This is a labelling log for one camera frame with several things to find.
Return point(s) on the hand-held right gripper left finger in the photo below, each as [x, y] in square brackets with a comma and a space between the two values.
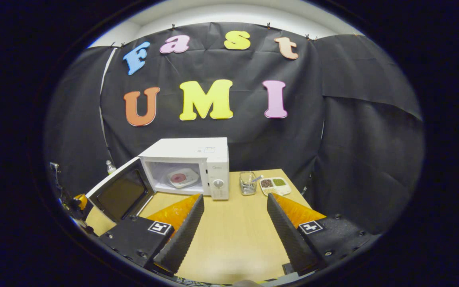
[183, 239]

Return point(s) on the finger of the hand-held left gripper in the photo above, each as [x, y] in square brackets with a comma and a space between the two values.
[80, 201]

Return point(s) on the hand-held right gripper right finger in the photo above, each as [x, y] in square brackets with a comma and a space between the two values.
[289, 239]

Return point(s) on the pink ham slice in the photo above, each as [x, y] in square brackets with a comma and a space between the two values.
[178, 178]

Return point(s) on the white food tray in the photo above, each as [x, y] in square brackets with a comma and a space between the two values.
[191, 175]

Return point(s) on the white microwave oven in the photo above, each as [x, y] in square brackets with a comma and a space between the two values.
[185, 149]

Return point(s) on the clear bottle with green label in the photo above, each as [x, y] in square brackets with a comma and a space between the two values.
[110, 167]

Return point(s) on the white divided tray of grains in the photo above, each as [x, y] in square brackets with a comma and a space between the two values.
[279, 182]

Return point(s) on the white spoon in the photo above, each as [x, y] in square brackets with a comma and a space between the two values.
[258, 178]

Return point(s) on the black backdrop cloth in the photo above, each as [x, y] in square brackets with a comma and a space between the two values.
[253, 143]

